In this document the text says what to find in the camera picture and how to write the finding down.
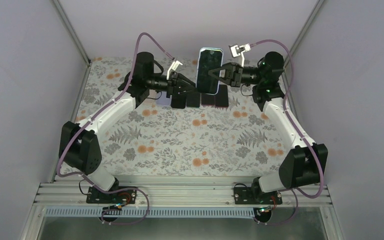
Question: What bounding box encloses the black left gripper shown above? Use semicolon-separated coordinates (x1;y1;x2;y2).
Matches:
145;71;197;98

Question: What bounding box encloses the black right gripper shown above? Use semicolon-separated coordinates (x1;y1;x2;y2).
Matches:
206;62;263;88

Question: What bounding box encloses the dark teal smartphone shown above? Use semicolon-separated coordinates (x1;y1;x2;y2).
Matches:
186;92;201;108

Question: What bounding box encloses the black phone case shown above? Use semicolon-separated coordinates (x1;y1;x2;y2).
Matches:
170;96;187;109

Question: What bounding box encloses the black screen blue smartphone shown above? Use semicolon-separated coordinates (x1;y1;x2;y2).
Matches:
196;48;223;95

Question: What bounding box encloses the magenta smartphone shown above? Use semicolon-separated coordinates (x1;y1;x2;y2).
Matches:
200;93;215;106

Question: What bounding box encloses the pink smartphone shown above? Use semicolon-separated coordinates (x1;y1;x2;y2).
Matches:
214;85;229;108

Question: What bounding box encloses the lilac phone case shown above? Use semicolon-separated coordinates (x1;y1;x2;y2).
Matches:
155;91;172;107

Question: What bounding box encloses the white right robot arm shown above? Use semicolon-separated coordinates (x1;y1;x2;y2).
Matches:
208;51;328;204

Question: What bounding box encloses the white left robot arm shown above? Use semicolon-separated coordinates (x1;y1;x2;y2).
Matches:
56;51;196;203

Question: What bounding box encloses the floral patterned table mat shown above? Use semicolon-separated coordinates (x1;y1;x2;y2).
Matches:
59;56;314;178

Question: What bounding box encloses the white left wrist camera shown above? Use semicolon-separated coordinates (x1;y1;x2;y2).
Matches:
166;59;183;80

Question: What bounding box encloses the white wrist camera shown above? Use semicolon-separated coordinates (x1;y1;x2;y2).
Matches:
166;59;183;80
229;43;251;67

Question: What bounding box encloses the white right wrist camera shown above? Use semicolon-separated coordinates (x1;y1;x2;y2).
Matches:
229;43;251;67

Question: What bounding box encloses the aluminium corner frame post right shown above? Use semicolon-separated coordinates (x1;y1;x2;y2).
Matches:
281;0;325;69

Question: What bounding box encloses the aluminium corner frame post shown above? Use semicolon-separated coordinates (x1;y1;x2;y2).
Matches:
51;0;92;67
281;0;325;69

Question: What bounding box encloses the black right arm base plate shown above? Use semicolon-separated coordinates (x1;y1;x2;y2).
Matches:
233;185;283;205

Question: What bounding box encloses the aluminium corner frame post left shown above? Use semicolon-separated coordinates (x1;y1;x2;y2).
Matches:
51;0;92;67

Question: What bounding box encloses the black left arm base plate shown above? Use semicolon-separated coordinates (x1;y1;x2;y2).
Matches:
86;186;137;205

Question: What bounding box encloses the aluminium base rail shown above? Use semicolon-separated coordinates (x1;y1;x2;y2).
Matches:
32;173;334;208

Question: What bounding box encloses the slotted grey cable duct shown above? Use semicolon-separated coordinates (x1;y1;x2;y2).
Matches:
45;206;255;219

